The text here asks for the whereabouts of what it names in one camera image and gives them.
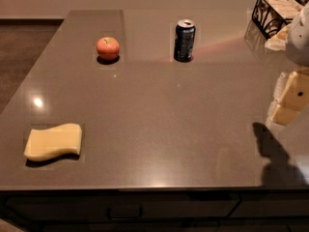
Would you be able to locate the yellow sponge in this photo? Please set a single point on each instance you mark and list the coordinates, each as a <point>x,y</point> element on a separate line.
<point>54,142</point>

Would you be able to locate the dark drawer with handle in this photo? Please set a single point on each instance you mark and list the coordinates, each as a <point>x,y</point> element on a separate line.
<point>120,208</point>

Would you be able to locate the red apple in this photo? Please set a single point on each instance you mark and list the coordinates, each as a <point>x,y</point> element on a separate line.
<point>108,48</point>

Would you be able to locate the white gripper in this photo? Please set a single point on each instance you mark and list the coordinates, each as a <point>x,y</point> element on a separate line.
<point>298,39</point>

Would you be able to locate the blue pepsi can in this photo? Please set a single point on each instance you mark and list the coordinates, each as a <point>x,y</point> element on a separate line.
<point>184,40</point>

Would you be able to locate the black wire basket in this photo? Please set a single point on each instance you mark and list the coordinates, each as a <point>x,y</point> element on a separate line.
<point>270,16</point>

